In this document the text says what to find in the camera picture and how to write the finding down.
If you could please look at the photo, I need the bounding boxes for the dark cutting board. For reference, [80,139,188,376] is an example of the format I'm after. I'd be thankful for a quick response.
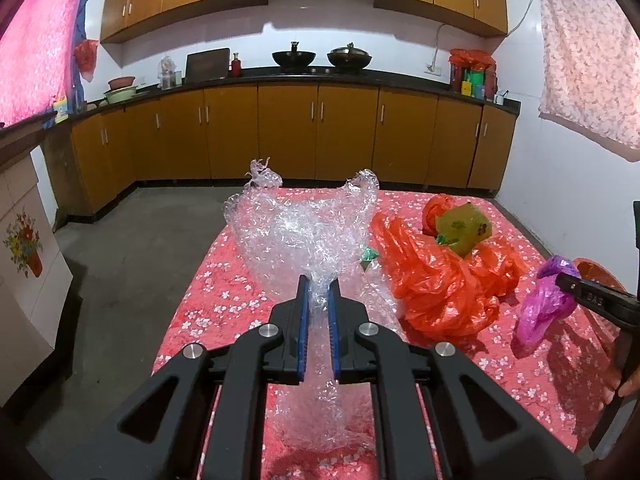
[184,48,231,84]

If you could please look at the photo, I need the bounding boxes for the clear bubble wrap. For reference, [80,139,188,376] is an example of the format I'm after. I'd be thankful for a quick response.
[224,160,402,454]

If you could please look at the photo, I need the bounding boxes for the red bottle on counter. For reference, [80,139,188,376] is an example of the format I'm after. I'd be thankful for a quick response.
[230,52,242,78]

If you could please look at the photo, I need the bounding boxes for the lower wooden kitchen cabinets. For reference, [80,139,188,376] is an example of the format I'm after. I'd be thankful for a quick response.
[42,70,521,218]

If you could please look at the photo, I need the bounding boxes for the black wok with lid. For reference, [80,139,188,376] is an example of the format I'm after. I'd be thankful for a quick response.
[326,42,372,73]

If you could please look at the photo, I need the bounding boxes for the pink blue window curtain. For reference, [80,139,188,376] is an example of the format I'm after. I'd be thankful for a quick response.
[1,0,88,127]

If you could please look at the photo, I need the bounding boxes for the red floral tablecloth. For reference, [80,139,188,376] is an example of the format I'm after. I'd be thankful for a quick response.
[152,186,624,480]

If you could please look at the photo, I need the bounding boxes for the red bag hanging on wall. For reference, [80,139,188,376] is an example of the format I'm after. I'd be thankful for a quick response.
[74,39,100,82]

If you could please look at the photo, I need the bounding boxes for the glass jar on counter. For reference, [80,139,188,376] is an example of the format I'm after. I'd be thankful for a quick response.
[158,55,182,90]

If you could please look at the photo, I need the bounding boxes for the yellow-green plastic bag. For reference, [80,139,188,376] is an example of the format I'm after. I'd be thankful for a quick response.
[435,202,492,258]

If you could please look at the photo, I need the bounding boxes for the red bag covered containers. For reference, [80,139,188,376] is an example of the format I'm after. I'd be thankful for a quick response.
[449,49,498,101]

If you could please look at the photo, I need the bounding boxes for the wall power socket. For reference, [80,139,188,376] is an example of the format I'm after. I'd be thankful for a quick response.
[425,64,442,77]

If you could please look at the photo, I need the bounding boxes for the white cabinet with flowers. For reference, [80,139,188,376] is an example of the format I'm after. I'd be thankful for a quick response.
[0,120,73,403]

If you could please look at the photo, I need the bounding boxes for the stacked bowls on counter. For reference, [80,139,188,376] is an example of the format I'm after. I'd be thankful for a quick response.
[104,76,137,104]

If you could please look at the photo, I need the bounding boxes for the purple plastic bag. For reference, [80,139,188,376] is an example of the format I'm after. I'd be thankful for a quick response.
[514,256,580,349]

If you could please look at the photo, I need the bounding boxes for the white mug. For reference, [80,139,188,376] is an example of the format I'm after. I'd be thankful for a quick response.
[494,90,509,105]

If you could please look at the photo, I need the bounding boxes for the red plastic basket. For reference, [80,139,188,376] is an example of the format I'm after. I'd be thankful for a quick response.
[572,257,629,356]

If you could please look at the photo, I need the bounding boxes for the person's hand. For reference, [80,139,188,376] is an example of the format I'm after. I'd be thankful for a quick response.
[601,363,640,405]

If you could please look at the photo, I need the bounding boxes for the pink floral hanging cloth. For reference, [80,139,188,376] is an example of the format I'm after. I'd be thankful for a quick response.
[539,0,639,159]

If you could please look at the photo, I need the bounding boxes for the green plastic bag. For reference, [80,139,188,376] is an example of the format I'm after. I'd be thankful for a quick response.
[360,246,380,271]

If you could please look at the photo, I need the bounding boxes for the black wok with handle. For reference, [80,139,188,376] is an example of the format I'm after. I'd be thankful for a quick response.
[271,41,316,74]

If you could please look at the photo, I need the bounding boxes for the small orange plastic bag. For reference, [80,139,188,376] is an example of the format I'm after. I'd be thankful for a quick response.
[422,194,456,237]

